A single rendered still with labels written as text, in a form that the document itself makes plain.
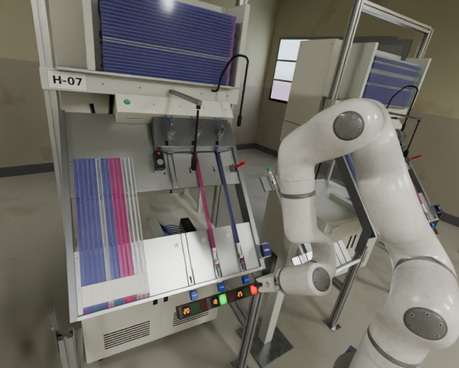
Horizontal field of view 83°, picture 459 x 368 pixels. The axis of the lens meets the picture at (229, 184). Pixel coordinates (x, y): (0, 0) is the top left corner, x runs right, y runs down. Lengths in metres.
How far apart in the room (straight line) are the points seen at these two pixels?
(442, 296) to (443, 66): 3.97
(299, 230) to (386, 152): 0.27
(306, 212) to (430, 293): 0.28
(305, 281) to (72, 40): 1.19
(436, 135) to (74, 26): 4.10
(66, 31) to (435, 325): 1.39
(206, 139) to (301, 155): 0.58
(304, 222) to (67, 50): 1.08
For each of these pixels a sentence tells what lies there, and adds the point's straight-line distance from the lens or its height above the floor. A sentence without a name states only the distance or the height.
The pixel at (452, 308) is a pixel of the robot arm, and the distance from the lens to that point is 0.65.
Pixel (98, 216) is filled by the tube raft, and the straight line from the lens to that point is 0.98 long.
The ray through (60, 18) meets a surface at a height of 1.55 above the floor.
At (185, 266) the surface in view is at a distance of 1.01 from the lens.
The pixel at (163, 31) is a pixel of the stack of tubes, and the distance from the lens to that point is 1.14.
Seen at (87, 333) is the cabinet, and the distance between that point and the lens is 1.51.
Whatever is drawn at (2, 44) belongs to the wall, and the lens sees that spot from 3.79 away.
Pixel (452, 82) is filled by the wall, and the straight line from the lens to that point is 4.41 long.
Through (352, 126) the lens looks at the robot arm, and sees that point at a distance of 0.52.
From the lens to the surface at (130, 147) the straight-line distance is 1.09.
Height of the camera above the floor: 1.44
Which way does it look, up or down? 23 degrees down
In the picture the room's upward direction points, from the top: 8 degrees clockwise
